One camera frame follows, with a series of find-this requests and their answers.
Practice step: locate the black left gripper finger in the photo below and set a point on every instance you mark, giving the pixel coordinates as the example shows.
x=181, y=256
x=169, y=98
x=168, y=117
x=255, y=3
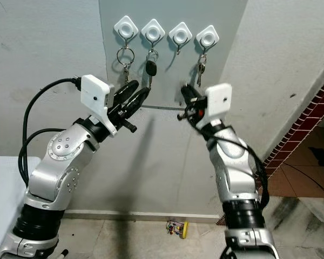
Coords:
x=126, y=90
x=137, y=98

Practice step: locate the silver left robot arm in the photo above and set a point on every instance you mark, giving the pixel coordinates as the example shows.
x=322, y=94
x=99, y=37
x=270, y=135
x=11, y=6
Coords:
x=62, y=167

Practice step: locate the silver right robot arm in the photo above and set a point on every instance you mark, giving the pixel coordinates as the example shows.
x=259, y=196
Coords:
x=232, y=172

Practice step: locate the black car key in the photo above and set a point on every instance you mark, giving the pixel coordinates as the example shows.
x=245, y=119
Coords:
x=150, y=68

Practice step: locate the small yellow toy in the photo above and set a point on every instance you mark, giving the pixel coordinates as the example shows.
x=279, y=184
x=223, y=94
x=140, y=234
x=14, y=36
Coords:
x=182, y=230

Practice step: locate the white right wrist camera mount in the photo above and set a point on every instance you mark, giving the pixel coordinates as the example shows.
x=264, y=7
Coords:
x=218, y=100

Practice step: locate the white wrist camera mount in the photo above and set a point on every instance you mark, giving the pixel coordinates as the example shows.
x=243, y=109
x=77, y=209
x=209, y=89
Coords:
x=218, y=100
x=94, y=94

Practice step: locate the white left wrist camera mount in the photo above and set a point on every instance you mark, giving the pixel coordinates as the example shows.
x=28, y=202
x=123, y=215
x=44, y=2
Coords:
x=94, y=94

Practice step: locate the white square wall hook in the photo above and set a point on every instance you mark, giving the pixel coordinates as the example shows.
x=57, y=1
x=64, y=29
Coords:
x=126, y=27
x=153, y=31
x=180, y=33
x=207, y=38

